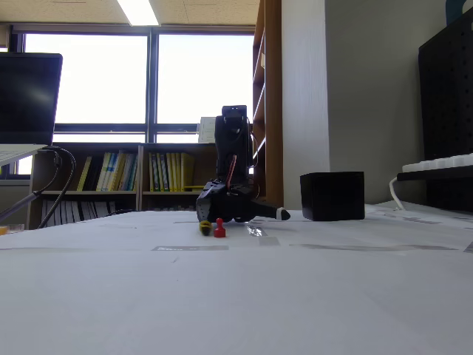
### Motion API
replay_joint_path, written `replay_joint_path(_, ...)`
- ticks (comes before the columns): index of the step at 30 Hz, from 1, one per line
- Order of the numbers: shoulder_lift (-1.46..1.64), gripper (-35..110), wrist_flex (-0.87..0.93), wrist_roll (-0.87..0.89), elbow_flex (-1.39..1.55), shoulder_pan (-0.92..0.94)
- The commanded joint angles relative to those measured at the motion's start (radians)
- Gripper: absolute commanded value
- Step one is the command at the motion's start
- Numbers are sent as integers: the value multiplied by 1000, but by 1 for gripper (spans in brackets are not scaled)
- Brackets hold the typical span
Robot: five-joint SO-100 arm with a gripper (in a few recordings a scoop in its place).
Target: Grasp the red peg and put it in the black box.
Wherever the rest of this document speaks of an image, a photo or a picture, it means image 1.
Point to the dark laptop computer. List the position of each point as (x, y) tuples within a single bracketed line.
[(26, 100)]

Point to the grey flexible rod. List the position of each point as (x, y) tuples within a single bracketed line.
[(18, 207)]

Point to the black open box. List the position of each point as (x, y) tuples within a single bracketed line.
[(332, 196)]

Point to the clear tape strip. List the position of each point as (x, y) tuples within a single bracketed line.
[(188, 247), (369, 247), (269, 242), (257, 232)]

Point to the thin yellow book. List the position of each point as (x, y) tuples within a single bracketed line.
[(85, 174)]

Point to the low wooden bookshelf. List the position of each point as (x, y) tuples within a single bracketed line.
[(177, 148), (85, 146)]

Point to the white paper sign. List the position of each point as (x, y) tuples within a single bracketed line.
[(207, 129)]

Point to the tall wooden bookshelf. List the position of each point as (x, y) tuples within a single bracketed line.
[(272, 92)]

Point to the black perforated pegboard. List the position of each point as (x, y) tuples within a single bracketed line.
[(447, 92)]

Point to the black book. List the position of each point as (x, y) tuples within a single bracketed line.
[(95, 175)]

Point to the dark window frame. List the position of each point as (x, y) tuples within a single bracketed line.
[(152, 85)]

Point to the flat yellow folder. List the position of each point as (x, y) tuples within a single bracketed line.
[(197, 186)]

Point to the clear plastic cup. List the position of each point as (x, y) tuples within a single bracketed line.
[(15, 228)]

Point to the yellow binder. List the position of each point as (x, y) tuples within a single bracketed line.
[(161, 174), (169, 174), (152, 174), (176, 174)]

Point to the white paper table cover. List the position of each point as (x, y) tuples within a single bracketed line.
[(236, 288)]

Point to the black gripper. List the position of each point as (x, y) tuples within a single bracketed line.
[(226, 204)]

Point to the white power strip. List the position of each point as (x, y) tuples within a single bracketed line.
[(436, 163)]

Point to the dark blue object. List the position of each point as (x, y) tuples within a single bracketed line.
[(456, 11)]

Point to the small red pawn piece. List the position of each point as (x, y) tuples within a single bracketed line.
[(220, 231)]

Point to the yellow white book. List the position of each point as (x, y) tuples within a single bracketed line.
[(104, 172)]

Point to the white blue book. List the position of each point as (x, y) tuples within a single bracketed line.
[(112, 174)]

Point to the ceiling light panel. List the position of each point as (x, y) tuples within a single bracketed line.
[(138, 11)]

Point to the teal white book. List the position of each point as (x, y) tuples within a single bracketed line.
[(130, 174)]

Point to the small orange object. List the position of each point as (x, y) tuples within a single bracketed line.
[(3, 230)]

